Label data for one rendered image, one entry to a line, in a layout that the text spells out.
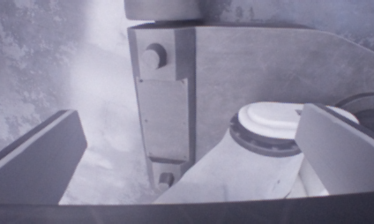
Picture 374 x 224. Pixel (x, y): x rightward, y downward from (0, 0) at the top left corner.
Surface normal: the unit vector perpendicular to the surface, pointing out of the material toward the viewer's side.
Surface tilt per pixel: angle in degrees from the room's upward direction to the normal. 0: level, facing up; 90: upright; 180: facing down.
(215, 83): 0
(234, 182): 90
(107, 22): 0
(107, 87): 0
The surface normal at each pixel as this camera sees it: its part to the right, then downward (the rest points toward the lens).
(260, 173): -0.02, -0.88
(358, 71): -0.18, 0.47
